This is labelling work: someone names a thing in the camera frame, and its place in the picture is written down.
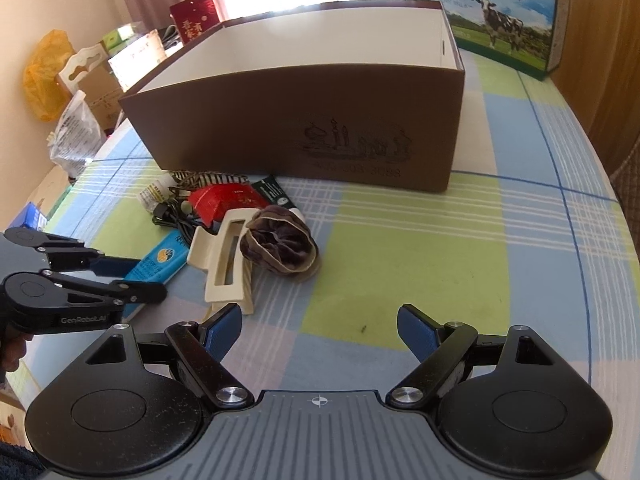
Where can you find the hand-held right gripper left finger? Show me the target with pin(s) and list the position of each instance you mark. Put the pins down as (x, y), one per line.
(225, 330)

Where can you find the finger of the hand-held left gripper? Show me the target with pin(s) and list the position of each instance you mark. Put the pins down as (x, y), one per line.
(145, 292)
(115, 266)

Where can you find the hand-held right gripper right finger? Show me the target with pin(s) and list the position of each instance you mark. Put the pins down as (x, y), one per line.
(417, 330)

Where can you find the blue sachet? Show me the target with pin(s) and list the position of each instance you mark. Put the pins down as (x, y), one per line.
(157, 260)

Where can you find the cream plastic connector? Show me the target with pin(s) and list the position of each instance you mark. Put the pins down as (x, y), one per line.
(220, 285)

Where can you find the white medicine bottle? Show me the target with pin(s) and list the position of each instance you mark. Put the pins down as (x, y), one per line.
(152, 194)

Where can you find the green circuit board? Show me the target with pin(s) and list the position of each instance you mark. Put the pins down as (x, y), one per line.
(272, 191)

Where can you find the large brown cardboard box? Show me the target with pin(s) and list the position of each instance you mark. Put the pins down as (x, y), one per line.
(250, 125)

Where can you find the desktop with checked cloth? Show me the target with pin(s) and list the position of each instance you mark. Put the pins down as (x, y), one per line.
(400, 240)

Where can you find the small blue box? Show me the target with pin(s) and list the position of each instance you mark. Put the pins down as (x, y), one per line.
(30, 217)

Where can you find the red packet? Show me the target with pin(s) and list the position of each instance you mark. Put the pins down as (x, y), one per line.
(220, 200)

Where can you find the striped hair bow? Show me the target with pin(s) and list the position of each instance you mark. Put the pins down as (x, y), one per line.
(215, 179)

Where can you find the clear plastic bag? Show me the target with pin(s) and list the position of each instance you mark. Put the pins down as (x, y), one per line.
(75, 130)

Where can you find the yellow plastic bag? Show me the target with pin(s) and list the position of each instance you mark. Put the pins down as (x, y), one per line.
(45, 75)

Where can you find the beige cardboard box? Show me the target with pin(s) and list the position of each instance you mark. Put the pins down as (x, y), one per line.
(82, 62)

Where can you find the white carton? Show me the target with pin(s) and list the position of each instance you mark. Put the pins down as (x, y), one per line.
(137, 55)

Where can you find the green and white box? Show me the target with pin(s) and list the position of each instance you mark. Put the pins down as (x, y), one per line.
(117, 37)

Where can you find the brown quilted cushion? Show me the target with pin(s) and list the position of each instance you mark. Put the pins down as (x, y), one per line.
(627, 180)

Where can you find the red gift bag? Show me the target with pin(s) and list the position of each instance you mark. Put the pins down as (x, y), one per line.
(192, 15)

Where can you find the blue milk carton box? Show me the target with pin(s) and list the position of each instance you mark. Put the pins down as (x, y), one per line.
(500, 20)

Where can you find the wooden wardrobe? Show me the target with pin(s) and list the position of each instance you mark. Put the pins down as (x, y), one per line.
(600, 60)

